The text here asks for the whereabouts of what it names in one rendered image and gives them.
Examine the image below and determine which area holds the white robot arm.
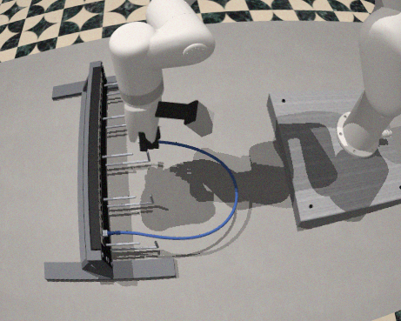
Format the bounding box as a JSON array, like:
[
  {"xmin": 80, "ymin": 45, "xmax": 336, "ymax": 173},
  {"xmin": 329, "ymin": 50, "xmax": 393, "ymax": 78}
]
[{"xmin": 109, "ymin": 0, "xmax": 401, "ymax": 158}]

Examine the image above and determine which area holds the blue cable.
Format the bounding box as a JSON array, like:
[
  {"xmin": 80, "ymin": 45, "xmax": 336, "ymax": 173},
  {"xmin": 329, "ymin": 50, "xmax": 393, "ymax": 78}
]
[{"xmin": 115, "ymin": 140, "xmax": 238, "ymax": 240}]

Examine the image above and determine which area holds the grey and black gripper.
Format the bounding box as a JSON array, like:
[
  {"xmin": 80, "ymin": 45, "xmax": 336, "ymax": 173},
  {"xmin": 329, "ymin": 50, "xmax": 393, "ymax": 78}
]
[{"xmin": 122, "ymin": 90, "xmax": 164, "ymax": 151}]

